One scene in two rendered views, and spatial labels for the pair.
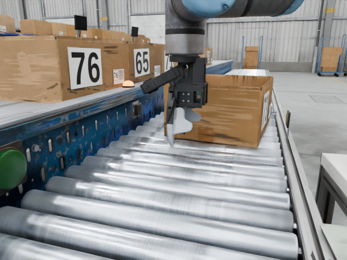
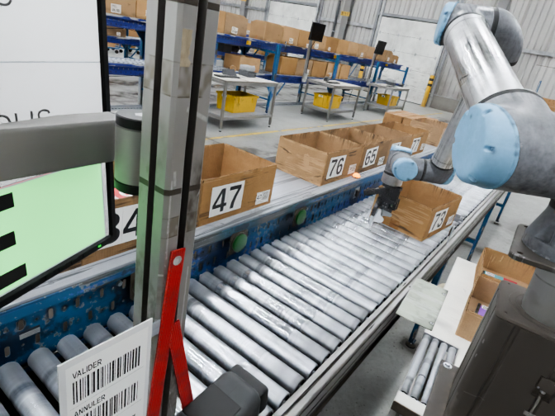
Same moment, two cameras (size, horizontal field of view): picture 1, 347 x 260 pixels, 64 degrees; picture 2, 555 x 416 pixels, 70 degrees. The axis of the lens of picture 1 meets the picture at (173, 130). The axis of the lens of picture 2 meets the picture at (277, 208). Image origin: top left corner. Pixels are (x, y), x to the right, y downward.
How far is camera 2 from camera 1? 1.18 m
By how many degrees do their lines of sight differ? 17
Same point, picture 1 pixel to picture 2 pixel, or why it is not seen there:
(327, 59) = not seen: outside the picture
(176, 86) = (381, 198)
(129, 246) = (342, 259)
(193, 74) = (392, 195)
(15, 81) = (298, 167)
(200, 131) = (391, 221)
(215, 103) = (404, 209)
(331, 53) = not seen: outside the picture
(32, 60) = (311, 160)
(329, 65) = not seen: outside the picture
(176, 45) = (386, 180)
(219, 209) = (380, 260)
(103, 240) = (333, 254)
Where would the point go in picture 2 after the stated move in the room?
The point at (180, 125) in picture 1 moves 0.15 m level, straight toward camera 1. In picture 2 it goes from (377, 217) to (372, 229)
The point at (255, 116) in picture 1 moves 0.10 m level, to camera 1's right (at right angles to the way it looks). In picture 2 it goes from (425, 224) to (448, 230)
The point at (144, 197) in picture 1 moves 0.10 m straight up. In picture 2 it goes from (350, 246) to (356, 225)
